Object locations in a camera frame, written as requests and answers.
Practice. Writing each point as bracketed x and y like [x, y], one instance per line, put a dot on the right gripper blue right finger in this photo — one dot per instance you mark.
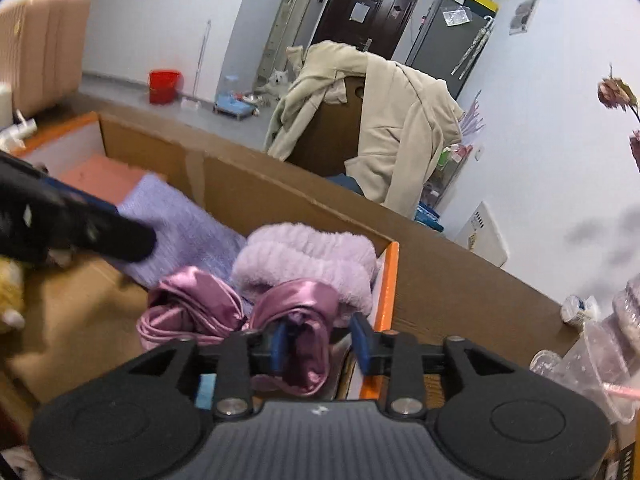
[362, 341]

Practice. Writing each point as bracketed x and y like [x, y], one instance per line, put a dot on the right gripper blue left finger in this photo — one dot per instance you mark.
[279, 348]

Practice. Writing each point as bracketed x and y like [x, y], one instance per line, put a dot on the lilac fluffy towel roll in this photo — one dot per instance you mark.
[278, 253]

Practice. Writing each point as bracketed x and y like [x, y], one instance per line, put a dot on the pink satin cloth bundle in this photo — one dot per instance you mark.
[194, 304]

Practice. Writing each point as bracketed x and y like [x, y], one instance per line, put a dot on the purple knitted cloth pouch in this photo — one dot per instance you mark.
[186, 235]

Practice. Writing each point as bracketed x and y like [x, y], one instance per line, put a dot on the white yellow alpaca plush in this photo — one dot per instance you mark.
[12, 303]

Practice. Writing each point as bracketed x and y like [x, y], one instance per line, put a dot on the pink tan sponge block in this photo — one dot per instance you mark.
[106, 178]

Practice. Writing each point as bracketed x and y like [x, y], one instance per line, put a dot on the red orange cardboard box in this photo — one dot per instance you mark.
[204, 195]

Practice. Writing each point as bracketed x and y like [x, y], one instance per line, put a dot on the pink ribbed suitcase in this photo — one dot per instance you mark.
[42, 44]

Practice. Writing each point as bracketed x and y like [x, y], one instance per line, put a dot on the red bucket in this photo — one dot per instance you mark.
[163, 86]

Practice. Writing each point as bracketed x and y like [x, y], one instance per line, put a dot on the wooden chair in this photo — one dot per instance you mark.
[332, 136]

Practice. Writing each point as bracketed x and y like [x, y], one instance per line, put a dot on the beige jacket on chair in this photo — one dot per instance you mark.
[407, 119]

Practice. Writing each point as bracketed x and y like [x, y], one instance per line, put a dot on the clear plastic cup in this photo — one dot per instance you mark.
[591, 367]

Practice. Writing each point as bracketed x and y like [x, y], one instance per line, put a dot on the white dog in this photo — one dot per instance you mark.
[277, 85]

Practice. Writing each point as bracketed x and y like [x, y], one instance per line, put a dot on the glass vase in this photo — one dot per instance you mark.
[627, 311]

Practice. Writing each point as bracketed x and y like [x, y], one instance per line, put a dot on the dark grey refrigerator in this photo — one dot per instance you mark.
[450, 39]

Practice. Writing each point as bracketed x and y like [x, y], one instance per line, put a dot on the dark brown entrance door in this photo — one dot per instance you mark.
[374, 26]

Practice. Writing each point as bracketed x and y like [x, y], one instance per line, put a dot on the dried pink rose bouquet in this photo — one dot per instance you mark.
[614, 94]

